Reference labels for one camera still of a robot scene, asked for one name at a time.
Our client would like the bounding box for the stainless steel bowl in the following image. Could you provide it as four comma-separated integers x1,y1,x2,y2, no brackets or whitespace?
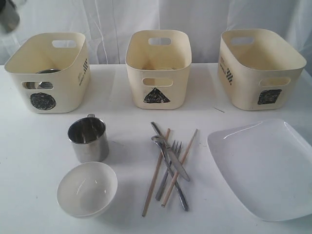
23,69,60,89

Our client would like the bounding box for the cream bin with black triangle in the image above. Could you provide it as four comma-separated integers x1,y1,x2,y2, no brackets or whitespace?
125,30,192,110

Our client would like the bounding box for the white ceramic bowl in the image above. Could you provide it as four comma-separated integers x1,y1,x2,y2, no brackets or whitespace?
57,161,118,218

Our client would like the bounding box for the stainless steel spoon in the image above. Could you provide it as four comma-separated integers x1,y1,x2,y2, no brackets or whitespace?
151,135,190,212

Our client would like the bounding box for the cream bin with black circle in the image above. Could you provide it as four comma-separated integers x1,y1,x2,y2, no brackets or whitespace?
4,32,90,114

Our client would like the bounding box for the wooden chopstick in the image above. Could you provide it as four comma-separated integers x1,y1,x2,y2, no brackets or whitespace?
161,129,198,211
141,128,171,217

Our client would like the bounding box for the white square plate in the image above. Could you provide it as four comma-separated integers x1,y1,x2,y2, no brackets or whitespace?
207,119,312,222

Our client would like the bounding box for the stainless steel fork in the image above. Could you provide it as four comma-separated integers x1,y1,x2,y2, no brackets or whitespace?
156,140,182,201

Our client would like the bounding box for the stainless steel knife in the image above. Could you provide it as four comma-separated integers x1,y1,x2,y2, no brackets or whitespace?
151,122,190,181

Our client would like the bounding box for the stainless steel mug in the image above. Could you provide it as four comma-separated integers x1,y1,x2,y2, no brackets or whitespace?
67,114,109,163
0,0,20,35

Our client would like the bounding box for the cream bin with black square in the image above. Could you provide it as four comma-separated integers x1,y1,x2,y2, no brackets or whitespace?
217,29,307,111

